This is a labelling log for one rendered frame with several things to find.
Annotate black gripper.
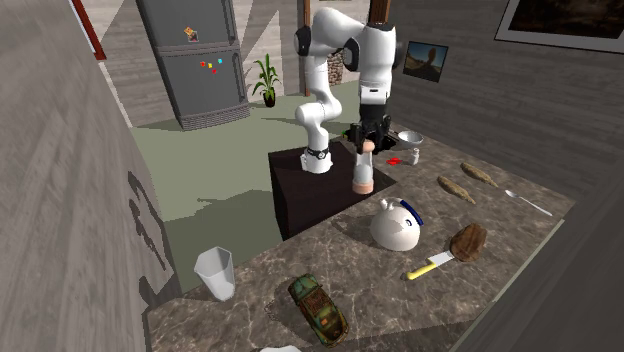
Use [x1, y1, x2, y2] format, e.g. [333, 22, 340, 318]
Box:
[349, 103, 393, 154]

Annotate white bottle with peach ends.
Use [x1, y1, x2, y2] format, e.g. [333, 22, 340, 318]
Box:
[351, 139, 376, 196]

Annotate dark robot stand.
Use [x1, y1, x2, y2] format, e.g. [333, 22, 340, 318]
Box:
[268, 139, 398, 242]

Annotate white round figure blue band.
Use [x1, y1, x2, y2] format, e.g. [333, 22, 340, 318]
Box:
[369, 197, 424, 253]

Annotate brown bread loaf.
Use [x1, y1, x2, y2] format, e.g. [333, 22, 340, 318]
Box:
[460, 161, 500, 189]
[436, 175, 477, 206]

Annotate green potted plant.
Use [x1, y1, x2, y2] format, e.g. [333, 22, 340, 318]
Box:
[251, 52, 283, 109]

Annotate silver spoon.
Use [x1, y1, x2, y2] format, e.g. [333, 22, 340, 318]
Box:
[503, 188, 555, 218]

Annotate grey refrigerator with magnets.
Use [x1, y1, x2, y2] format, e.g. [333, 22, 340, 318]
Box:
[134, 0, 252, 132]

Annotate rusty green toy car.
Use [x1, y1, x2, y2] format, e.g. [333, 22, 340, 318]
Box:
[286, 272, 351, 349]

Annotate white plastic cup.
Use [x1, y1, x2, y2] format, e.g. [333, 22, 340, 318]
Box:
[193, 245, 237, 302]

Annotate small landscape wall picture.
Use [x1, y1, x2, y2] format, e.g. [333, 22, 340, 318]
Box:
[402, 40, 450, 84]

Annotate yellow-handled knife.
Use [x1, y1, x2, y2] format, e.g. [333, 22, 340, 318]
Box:
[401, 250, 456, 282]

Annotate large white-framed wall picture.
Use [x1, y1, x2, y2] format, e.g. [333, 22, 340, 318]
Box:
[494, 0, 624, 55]

